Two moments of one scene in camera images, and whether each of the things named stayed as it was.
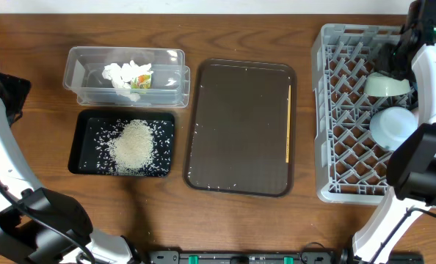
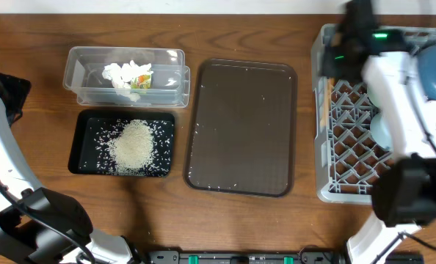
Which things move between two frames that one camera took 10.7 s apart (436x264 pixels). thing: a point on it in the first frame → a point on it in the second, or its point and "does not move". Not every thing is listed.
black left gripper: x=15 y=89 does not move
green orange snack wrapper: x=142 y=81 does not move
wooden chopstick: x=288 y=125 → x=328 y=100
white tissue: x=121 y=76 does not move
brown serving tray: x=236 y=137 does not move
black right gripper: x=382 y=66 → x=330 y=70
